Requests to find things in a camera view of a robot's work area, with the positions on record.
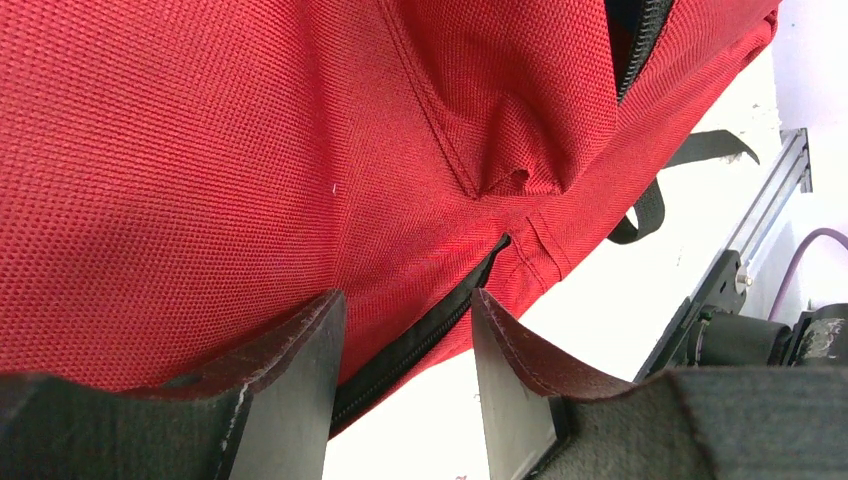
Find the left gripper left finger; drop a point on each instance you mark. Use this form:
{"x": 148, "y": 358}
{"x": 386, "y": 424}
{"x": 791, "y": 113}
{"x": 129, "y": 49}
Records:
{"x": 260, "y": 411}

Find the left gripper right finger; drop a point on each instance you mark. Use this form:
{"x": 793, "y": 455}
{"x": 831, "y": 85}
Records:
{"x": 548, "y": 415}

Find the red backpack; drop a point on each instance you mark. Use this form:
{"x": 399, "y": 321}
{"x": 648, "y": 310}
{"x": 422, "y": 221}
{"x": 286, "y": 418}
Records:
{"x": 175, "y": 175}

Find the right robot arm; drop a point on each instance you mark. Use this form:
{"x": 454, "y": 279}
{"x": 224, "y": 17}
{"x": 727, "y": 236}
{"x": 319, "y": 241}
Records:
{"x": 818, "y": 339}

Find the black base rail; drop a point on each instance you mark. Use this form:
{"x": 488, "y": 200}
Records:
{"x": 716, "y": 293}

